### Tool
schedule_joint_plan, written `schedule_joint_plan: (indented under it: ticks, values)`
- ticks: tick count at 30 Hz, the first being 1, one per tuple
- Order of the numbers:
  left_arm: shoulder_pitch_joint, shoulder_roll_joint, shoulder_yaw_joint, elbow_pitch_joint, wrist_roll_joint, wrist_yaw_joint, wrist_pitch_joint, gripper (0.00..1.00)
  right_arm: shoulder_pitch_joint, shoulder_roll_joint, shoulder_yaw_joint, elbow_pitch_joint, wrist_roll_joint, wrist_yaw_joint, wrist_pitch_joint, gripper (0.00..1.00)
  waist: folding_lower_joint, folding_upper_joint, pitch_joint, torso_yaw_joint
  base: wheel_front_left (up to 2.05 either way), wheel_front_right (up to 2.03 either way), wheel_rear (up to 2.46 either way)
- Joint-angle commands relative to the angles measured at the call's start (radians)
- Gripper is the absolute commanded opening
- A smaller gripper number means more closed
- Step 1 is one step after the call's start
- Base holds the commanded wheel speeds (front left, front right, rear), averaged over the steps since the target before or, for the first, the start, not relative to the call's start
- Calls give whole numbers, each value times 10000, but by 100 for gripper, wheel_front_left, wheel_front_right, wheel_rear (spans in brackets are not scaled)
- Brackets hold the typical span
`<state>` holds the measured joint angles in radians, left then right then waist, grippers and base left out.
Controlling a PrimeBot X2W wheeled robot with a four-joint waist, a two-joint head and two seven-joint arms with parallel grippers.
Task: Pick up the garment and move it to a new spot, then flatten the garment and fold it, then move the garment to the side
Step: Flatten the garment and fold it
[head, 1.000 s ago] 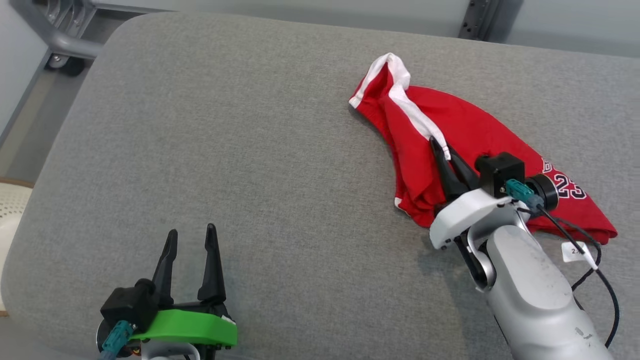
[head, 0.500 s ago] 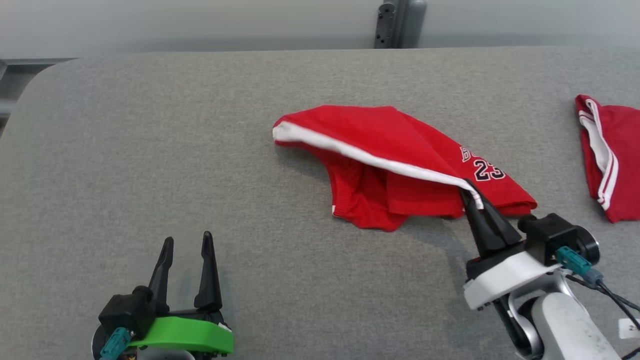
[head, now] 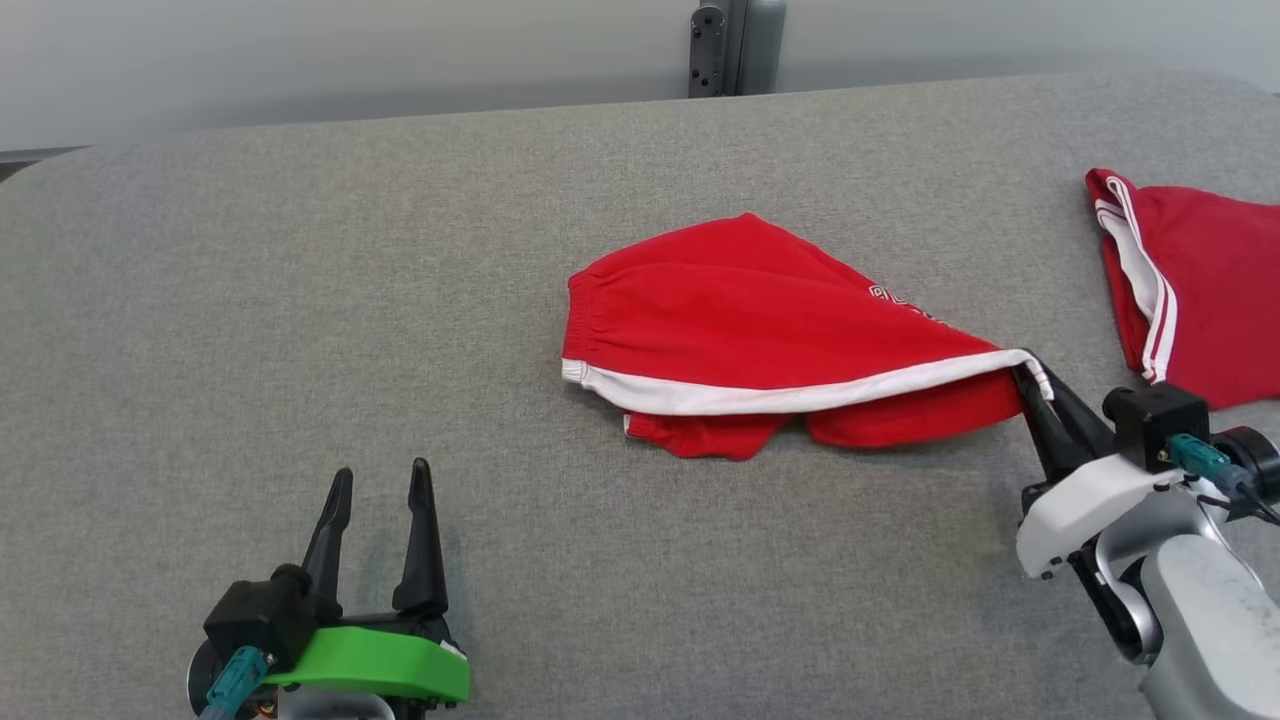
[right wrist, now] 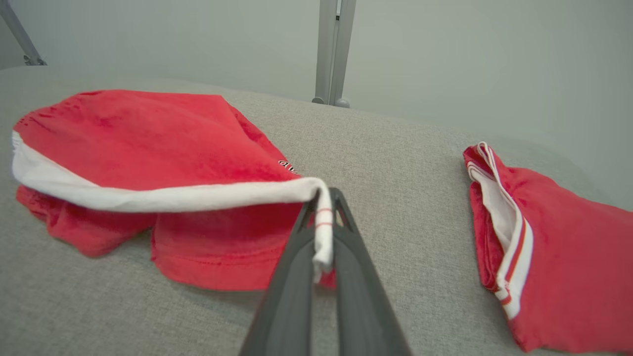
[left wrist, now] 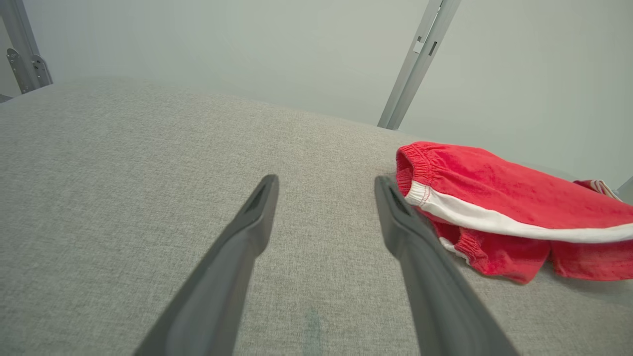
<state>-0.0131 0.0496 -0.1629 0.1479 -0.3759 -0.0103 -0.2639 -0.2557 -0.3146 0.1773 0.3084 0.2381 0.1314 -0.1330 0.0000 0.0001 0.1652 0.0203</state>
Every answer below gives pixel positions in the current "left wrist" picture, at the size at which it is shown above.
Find plain grey metal post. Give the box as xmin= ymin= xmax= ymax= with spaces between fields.
xmin=377 ymin=0 xmax=462 ymax=131

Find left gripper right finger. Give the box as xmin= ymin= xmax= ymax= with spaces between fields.
xmin=374 ymin=175 xmax=520 ymax=356

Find grey metal post with bracket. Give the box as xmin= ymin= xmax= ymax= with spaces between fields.
xmin=0 ymin=0 xmax=53 ymax=95

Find red shorts with white stripe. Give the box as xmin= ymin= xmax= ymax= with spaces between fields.
xmin=395 ymin=141 xmax=633 ymax=285

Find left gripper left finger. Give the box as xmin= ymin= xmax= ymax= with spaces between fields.
xmin=134 ymin=174 xmax=280 ymax=356

